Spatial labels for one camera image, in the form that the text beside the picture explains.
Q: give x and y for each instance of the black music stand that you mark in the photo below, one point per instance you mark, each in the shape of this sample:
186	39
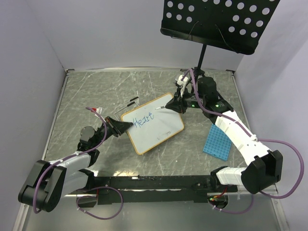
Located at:
233	25

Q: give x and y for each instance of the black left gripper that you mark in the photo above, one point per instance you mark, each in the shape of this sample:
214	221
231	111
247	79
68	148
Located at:
117	128

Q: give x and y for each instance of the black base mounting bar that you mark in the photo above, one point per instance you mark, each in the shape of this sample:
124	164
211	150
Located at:
155	189

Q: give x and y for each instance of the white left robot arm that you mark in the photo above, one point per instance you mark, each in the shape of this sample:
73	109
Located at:
49	181

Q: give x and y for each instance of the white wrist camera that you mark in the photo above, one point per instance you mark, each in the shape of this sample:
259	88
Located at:
98	110
181	82

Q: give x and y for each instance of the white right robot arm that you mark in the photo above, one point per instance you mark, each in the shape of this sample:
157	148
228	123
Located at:
264	166

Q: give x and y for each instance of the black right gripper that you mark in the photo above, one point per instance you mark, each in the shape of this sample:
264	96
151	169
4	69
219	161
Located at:
177	103

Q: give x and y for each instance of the yellow framed whiteboard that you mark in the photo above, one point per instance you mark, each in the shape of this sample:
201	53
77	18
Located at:
151	125

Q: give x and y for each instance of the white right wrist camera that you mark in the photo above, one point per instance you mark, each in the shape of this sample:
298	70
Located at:
181	82

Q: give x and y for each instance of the wire whiteboard easel stand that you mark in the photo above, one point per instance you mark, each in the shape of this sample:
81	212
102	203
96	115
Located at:
125	105

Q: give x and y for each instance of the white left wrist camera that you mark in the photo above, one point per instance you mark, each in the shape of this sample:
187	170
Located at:
98	110

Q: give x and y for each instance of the blue studded building plate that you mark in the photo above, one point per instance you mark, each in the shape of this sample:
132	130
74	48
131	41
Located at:
217	144

